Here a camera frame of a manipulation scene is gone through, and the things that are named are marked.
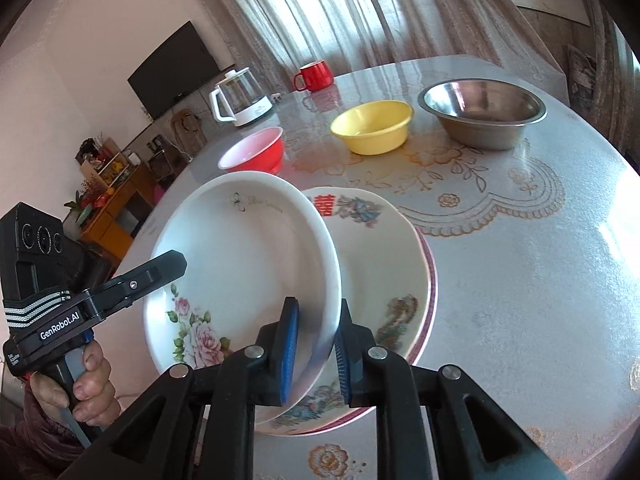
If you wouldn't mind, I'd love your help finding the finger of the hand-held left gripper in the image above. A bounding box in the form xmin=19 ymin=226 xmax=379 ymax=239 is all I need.
xmin=82 ymin=251 xmax=188 ymax=322

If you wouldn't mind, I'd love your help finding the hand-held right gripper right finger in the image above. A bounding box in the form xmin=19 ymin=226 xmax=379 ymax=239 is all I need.
xmin=334 ymin=299 xmax=568 ymax=480

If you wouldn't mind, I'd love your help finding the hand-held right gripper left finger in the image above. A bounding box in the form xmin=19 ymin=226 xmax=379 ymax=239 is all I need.
xmin=60 ymin=296 xmax=301 ymax=480

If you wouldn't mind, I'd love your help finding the white plate with pink rose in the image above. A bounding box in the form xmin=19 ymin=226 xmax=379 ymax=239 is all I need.
xmin=143 ymin=171 xmax=343 ymax=401

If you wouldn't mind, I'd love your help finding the white plate with red characters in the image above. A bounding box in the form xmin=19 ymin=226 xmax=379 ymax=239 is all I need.
xmin=255 ymin=186 xmax=433 ymax=436

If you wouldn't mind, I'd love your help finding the large pink-rimmed floral plate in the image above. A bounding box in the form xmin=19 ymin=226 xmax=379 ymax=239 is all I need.
xmin=300 ymin=227 xmax=439 ymax=436

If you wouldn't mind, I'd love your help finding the red bowl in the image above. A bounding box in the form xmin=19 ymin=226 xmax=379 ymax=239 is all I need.
xmin=217 ymin=126 xmax=286 ymax=177

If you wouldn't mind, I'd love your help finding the person's left forearm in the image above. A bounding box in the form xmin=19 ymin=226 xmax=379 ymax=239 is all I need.
xmin=0 ymin=395 xmax=96 ymax=480

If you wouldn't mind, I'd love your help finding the person's left hand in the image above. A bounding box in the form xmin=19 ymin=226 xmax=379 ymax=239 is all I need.
xmin=30 ymin=342 xmax=121 ymax=427

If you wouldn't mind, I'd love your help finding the wooden cabinet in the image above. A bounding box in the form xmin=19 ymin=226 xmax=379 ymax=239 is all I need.
xmin=62 ymin=137 xmax=157 ymax=263

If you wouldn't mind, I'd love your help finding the green potted plant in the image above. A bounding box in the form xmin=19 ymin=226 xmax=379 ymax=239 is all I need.
xmin=64 ymin=191 xmax=95 ymax=226

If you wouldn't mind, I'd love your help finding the small black box appliance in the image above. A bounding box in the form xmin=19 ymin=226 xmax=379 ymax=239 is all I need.
xmin=146 ymin=147 xmax=176 ymax=181

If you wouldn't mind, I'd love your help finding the tan wooden chair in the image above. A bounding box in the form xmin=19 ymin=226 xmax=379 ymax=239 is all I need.
xmin=170 ymin=109 xmax=207 ymax=153

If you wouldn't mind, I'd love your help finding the white glass electric kettle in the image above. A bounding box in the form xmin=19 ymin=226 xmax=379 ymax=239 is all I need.
xmin=208 ymin=66 xmax=274 ymax=128

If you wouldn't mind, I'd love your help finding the black television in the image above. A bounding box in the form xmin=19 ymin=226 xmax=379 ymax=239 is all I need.
xmin=127 ymin=20 xmax=221 ymax=121

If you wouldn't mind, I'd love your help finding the yellow bowl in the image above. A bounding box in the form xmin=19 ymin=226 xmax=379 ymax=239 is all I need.
xmin=330 ymin=100 xmax=414 ymax=156

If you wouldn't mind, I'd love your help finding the red mug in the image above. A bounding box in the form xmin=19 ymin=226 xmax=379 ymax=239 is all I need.
xmin=292 ymin=60 xmax=335 ymax=93

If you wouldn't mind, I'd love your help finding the stainless steel bowl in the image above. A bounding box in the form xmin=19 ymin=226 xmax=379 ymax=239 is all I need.
xmin=417 ymin=78 xmax=547 ymax=151

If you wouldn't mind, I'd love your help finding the wide beige sheer curtain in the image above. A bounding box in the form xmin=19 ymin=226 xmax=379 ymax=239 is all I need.
xmin=190 ymin=0 xmax=566 ymax=96

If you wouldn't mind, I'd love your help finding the dark cloth bundle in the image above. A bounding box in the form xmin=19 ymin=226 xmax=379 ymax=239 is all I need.
xmin=566 ymin=44 xmax=601 ymax=111

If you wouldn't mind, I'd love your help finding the narrow beige sheer curtain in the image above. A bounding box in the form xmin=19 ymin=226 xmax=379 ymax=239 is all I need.
xmin=582 ymin=0 xmax=633 ymax=151

